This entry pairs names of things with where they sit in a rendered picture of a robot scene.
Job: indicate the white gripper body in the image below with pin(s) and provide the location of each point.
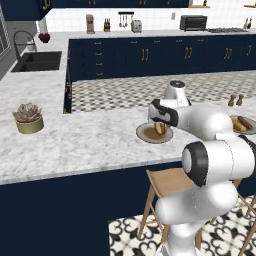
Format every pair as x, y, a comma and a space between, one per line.
153, 111

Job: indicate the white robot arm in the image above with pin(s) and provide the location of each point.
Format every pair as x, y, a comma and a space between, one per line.
216, 160

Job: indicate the golden bun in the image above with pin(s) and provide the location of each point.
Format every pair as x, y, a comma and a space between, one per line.
158, 128
237, 125

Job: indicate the red-brown sausage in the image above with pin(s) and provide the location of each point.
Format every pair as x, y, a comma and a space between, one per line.
245, 122
165, 128

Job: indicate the tan round plate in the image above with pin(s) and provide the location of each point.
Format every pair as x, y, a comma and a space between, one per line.
146, 133

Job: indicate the tan round bowl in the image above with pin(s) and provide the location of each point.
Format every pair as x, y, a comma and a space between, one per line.
250, 130

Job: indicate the dark red bowl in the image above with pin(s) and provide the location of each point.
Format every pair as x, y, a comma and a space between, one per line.
44, 37

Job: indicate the navy base cupboards run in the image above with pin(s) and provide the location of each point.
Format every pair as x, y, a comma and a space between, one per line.
166, 63

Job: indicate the wooden stool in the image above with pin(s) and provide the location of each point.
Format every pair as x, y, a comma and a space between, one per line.
168, 181
248, 230

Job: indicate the brown wooden shaker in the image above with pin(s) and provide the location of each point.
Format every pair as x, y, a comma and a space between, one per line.
231, 100
239, 99

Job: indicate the silver toaster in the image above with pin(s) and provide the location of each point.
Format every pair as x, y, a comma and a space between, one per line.
136, 26

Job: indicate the black toaster oven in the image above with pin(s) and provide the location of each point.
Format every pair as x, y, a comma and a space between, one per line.
193, 23

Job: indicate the wooden knife block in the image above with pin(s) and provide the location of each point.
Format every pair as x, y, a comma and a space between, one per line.
106, 26

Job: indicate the black hob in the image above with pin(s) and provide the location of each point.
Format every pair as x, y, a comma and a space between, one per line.
227, 30

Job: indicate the succulent in yellow pot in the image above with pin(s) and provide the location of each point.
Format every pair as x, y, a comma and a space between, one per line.
29, 120

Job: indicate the black sink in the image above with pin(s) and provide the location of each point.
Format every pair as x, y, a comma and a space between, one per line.
38, 61

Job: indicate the dark bottle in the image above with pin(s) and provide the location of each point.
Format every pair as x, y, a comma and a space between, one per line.
249, 23
245, 24

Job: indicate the white soap dispenser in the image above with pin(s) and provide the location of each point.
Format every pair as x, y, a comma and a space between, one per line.
31, 44

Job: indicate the white paper towel roll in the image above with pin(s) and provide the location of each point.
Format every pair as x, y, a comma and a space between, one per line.
43, 25

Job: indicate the navy island cupboard front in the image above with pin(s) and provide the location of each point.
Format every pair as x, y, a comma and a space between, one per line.
53, 216

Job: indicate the dark curved tap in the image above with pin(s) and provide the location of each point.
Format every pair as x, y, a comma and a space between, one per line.
16, 45

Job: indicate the grey window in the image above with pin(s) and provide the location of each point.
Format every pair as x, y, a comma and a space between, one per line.
4, 36

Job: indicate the white wall socket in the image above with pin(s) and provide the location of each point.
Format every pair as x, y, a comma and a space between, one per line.
173, 16

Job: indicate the rail with hanging tools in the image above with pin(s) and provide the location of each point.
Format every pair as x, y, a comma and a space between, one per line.
126, 14

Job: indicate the wooden wall shelf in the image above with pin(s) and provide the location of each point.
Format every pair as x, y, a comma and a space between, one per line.
199, 6
250, 5

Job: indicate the navy wall cupboards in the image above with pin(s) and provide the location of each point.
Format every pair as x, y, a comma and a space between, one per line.
20, 8

